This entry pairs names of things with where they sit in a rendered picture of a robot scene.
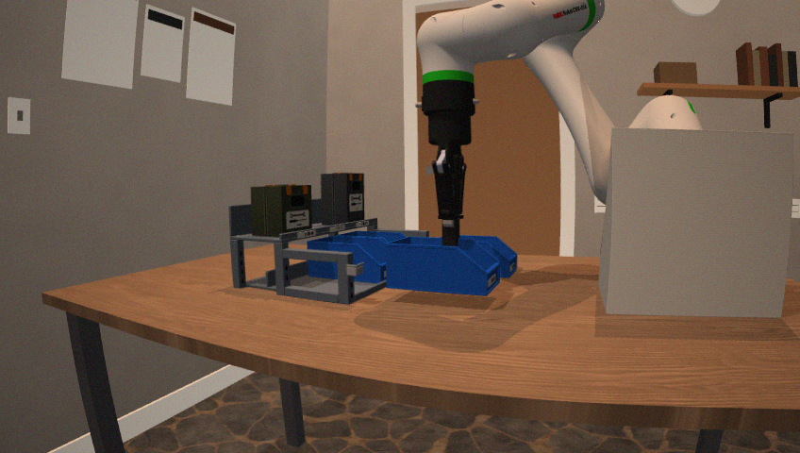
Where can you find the grey metal shelf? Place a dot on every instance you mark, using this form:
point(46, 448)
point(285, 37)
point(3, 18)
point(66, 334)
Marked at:
point(293, 280)

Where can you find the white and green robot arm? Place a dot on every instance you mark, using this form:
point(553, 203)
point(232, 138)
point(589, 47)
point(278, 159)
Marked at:
point(451, 43)

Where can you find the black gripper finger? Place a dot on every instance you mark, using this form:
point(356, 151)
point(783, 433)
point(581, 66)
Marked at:
point(460, 189)
point(446, 189)

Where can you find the blue bin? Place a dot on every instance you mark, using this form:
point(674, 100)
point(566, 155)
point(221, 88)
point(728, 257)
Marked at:
point(386, 237)
point(371, 251)
point(424, 264)
point(507, 265)

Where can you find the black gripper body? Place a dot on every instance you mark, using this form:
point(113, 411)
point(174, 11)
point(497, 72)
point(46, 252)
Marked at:
point(451, 131)

